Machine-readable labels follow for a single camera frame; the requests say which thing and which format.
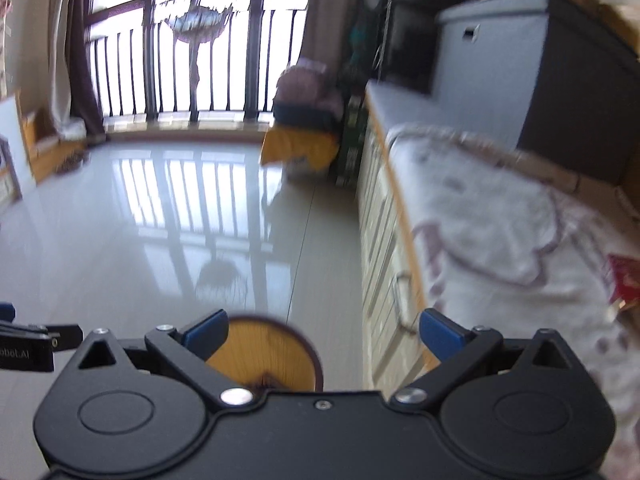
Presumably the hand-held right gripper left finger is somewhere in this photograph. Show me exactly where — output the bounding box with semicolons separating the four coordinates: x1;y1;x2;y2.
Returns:
78;309;257;409

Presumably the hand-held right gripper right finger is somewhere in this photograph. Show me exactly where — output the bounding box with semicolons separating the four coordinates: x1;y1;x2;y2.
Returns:
390;309;576;409

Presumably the yellow bin with brown rim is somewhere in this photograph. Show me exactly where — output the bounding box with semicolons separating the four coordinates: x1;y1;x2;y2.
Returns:
205;313;324;394

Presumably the cream cabinet bench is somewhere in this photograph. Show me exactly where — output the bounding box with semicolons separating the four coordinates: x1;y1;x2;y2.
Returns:
357;94;443;392

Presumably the white printed blanket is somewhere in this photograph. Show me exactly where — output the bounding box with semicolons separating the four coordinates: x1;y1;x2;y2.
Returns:
387;124;640;443

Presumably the wooden floor platform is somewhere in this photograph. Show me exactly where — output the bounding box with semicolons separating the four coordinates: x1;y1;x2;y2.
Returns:
19;102;90;183

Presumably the red packet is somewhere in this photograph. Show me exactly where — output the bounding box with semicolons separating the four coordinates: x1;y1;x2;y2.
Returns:
606;254;640;312

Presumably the green carton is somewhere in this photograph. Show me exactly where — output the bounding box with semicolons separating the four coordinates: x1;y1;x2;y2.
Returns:
334;94;370;189

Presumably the yellow cloth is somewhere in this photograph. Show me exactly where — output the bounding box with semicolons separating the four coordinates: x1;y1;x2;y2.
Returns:
258;124;344;172

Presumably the grey bench cushion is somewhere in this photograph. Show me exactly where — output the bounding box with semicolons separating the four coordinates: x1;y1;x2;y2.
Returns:
364;80;442;147

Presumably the dark flat case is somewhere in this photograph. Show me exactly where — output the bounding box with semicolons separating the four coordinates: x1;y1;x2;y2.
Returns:
272;101;343;129

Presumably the black balcony railing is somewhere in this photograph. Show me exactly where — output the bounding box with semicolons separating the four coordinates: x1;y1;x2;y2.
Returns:
86;4;312;122

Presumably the dark brown curtain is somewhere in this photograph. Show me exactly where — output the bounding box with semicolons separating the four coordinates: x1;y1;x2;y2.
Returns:
49;0;107;137

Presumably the pink cloth bundle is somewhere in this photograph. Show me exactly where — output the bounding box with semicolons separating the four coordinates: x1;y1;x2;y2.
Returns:
274;59;347;111

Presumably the grey fabric storage box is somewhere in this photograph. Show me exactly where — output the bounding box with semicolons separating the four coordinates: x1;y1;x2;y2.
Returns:
431;0;640;187

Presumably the black drawer tower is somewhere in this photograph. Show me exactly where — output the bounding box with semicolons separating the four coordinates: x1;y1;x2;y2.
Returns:
386;0;465;97

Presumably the grey curtain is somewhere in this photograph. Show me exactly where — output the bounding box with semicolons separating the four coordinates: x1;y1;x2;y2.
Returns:
299;0;372;70

